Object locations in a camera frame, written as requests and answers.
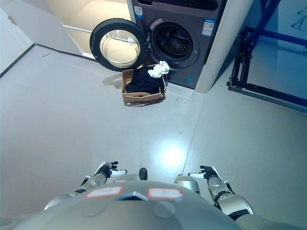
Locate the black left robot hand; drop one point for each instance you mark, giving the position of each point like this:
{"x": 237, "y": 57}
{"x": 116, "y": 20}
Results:
{"x": 106, "y": 170}

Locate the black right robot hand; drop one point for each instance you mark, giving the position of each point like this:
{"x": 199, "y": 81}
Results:
{"x": 210, "y": 173}

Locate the white cloth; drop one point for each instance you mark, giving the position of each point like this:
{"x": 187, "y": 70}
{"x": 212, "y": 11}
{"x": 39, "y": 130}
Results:
{"x": 159, "y": 70}

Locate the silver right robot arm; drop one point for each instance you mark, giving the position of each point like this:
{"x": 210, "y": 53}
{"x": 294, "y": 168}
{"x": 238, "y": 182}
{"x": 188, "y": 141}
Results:
{"x": 230, "y": 201}

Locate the black clothes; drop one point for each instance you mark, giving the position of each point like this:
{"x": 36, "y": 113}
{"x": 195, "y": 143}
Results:
{"x": 144, "y": 81}

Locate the grey front-load washing machine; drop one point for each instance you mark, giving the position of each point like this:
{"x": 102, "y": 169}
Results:
{"x": 192, "y": 60}

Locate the round washing machine door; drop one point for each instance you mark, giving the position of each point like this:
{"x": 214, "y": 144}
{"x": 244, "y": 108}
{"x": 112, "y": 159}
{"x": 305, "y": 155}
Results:
{"x": 96, "y": 43}

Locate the silver right robot leg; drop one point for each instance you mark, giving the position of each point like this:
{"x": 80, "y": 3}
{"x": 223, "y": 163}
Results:
{"x": 188, "y": 183}

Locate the black left robot foot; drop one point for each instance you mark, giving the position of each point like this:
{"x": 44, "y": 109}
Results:
{"x": 143, "y": 173}

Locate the silver robot torso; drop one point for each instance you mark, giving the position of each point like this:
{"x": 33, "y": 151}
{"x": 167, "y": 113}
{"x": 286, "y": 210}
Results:
{"x": 134, "y": 213}

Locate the brown cardboard laundry box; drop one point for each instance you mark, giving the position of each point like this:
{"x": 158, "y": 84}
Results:
{"x": 144, "y": 98}

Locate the white side panel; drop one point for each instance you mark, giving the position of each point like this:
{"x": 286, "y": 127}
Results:
{"x": 216, "y": 60}

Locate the small brown floor scrap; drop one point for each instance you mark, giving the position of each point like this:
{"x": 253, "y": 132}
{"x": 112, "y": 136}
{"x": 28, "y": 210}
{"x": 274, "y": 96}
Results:
{"x": 45, "y": 54}

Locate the energy label sticker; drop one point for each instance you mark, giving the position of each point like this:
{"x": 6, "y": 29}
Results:
{"x": 208, "y": 27}

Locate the white shelf cabinet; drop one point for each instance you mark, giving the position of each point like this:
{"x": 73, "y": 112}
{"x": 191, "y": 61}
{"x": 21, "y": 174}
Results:
{"x": 79, "y": 16}

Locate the white barcode sticker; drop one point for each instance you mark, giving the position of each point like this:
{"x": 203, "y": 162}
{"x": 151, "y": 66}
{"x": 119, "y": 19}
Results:
{"x": 138, "y": 11}

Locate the blue metal frame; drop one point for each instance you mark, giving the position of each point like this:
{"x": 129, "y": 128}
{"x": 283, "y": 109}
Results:
{"x": 271, "y": 36}

